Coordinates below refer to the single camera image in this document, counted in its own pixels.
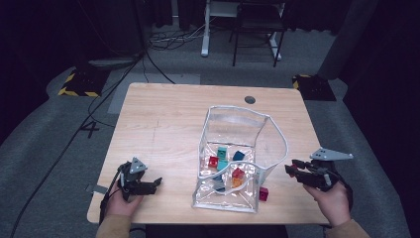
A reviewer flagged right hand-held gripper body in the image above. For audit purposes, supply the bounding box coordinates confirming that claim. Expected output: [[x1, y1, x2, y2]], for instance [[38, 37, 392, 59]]
[[305, 147, 355, 192]]

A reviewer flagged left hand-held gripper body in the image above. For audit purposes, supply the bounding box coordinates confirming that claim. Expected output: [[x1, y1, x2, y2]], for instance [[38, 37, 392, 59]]
[[118, 157, 149, 202]]

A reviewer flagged clear plastic storage bag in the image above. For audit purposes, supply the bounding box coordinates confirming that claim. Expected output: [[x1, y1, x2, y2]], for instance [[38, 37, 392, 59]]
[[191, 104, 289, 213]]

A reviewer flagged person's left hand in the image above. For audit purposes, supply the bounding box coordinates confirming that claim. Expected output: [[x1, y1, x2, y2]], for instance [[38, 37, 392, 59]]
[[106, 184, 144, 216]]

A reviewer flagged person's right hand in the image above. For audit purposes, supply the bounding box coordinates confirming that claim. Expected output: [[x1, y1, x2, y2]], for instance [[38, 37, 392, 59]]
[[303, 182, 352, 227]]

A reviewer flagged grey tape strip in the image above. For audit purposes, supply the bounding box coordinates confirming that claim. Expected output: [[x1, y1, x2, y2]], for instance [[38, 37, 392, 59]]
[[84, 183, 109, 195]]

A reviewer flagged black yellow striped stand base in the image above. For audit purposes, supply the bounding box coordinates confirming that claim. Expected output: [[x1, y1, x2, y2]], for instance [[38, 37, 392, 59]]
[[291, 73, 338, 102], [57, 67, 110, 98]]

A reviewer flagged grey metal stand base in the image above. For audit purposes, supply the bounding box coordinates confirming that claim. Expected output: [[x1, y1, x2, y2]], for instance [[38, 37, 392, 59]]
[[87, 57, 140, 70]]

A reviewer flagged grey curtain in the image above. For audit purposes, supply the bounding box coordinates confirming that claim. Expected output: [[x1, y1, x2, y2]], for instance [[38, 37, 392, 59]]
[[316, 0, 380, 80]]

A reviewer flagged black chair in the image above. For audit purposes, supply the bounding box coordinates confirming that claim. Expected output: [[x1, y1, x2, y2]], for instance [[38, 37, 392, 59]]
[[229, 0, 287, 68]]

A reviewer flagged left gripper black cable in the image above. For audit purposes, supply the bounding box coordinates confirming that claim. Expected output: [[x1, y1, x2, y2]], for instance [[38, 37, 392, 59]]
[[99, 163, 127, 224]]

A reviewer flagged long black floor cable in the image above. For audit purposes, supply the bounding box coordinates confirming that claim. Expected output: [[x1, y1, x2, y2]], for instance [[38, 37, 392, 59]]
[[9, 53, 145, 238]]

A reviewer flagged bundle of floor cables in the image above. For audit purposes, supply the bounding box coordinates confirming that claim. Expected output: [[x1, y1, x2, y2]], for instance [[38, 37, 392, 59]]
[[147, 23, 207, 53]]

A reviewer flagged white desk frame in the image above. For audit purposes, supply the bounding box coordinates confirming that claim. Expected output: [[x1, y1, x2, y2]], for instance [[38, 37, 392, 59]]
[[200, 0, 286, 61]]

